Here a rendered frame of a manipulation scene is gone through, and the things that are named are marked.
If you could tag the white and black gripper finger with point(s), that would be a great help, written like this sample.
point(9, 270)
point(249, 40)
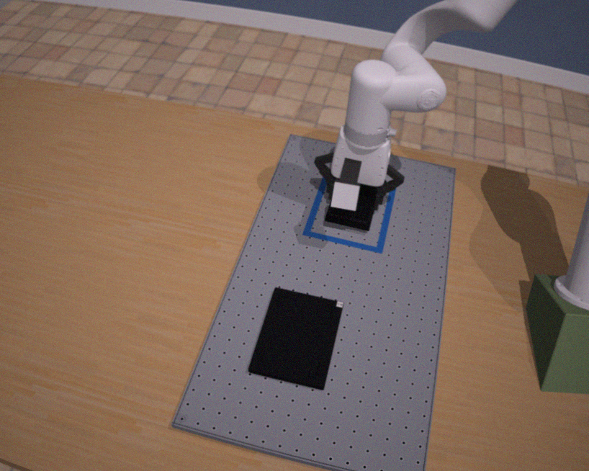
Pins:
point(389, 186)
point(326, 172)

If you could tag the blue tape outline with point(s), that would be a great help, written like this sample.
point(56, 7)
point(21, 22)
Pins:
point(382, 235)

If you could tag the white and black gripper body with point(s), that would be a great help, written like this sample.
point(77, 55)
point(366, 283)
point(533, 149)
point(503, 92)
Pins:
point(374, 160)

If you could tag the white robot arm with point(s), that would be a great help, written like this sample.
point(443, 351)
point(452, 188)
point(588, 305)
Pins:
point(403, 80)

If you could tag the black rectangular pad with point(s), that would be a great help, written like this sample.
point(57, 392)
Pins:
point(297, 338)

